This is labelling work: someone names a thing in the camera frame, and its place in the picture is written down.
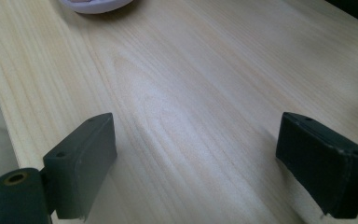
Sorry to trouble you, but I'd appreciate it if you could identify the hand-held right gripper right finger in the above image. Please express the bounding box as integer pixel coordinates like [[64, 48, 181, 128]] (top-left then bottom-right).
[[275, 111, 358, 219]]

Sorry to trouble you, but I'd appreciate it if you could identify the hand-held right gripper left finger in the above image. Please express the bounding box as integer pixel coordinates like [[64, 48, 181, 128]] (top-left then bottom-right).
[[42, 112, 118, 222]]

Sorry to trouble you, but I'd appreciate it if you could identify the lavender star sandal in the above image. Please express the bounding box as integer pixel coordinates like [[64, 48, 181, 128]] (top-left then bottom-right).
[[58, 0, 134, 15]]

